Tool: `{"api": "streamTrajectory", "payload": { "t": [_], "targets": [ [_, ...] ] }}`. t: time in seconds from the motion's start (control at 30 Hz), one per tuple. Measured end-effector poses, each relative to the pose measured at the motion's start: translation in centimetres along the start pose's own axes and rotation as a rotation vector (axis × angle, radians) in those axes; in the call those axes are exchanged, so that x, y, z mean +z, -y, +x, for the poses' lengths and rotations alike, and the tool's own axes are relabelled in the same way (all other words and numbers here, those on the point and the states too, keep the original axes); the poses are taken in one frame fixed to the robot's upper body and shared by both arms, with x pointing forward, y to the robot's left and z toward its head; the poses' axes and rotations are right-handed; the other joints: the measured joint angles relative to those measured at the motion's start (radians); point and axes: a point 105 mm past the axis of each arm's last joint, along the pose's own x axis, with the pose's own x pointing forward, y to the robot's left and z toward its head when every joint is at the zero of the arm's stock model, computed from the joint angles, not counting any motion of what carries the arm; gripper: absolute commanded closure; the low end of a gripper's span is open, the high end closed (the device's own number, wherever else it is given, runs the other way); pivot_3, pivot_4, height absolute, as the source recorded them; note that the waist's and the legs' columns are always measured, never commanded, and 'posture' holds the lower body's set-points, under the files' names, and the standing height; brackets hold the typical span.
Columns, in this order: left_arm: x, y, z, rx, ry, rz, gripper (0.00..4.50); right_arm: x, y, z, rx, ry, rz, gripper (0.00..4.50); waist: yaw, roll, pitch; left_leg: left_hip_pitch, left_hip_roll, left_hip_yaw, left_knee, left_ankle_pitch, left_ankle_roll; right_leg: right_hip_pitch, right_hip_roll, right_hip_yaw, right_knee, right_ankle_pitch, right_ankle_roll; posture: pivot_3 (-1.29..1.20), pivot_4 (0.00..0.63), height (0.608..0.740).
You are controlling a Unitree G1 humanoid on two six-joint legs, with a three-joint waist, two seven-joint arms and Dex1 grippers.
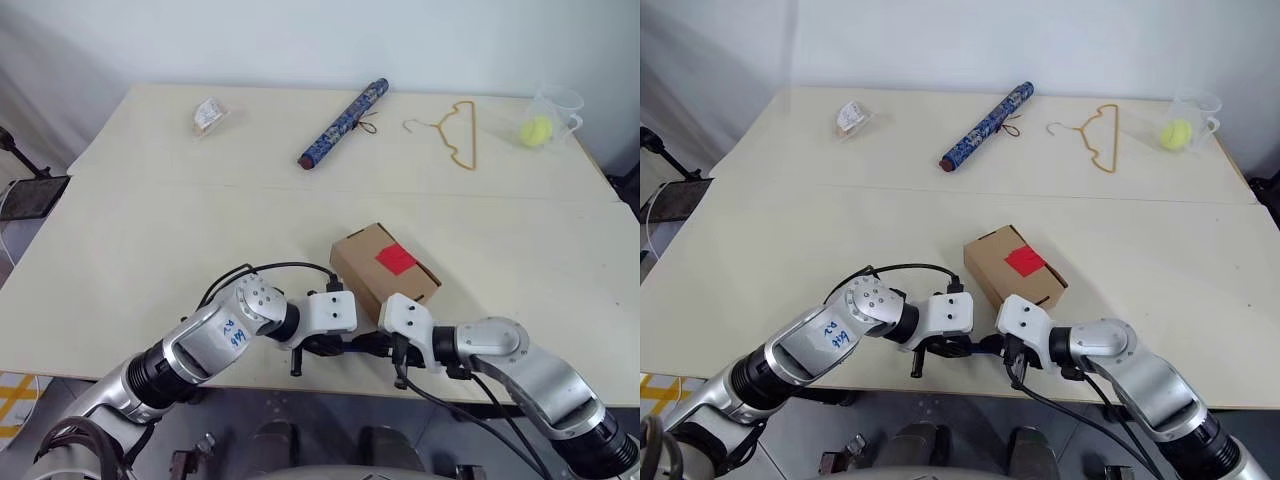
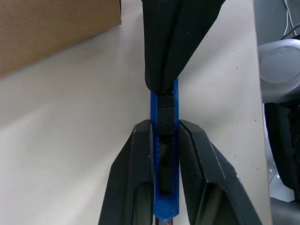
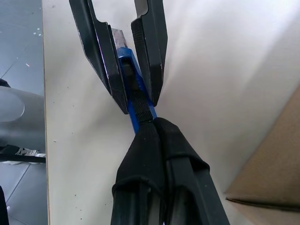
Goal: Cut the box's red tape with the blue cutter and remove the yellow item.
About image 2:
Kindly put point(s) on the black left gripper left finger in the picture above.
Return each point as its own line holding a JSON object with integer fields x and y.
{"x": 126, "y": 178}

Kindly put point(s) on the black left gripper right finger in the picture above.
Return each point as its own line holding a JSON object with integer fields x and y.
{"x": 211, "y": 178}

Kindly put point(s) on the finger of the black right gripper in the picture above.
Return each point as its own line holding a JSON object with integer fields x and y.
{"x": 192, "y": 30}
{"x": 157, "y": 42}

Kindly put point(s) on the brown cardboard box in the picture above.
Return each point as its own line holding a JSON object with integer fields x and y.
{"x": 51, "y": 30}

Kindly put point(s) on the silver robot body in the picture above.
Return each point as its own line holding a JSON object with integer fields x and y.
{"x": 281, "y": 70}

